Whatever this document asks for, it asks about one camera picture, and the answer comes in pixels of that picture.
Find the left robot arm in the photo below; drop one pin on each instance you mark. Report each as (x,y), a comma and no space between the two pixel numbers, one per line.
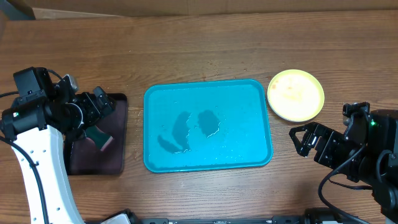
(41,119)

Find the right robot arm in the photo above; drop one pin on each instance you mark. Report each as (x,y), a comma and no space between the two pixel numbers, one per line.
(366,151)

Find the blue plastic tray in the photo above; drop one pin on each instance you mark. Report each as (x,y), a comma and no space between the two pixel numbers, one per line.
(206,126)

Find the pink and green sponge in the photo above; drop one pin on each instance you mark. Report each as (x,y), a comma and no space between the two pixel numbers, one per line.
(100,139)

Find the black square water tray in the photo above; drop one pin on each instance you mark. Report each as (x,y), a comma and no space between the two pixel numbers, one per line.
(83,158)

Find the brown cardboard backdrop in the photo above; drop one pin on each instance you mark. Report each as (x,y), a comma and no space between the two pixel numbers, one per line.
(70,8)

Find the yellow round plate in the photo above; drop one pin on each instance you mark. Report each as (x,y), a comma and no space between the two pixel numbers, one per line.
(295,95)

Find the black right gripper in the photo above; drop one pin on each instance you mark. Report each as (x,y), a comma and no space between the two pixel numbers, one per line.
(333,141)

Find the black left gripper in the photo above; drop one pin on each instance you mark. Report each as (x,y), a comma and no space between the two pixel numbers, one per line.
(95,111)

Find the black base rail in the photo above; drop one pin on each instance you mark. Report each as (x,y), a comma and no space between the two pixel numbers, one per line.
(310,216)

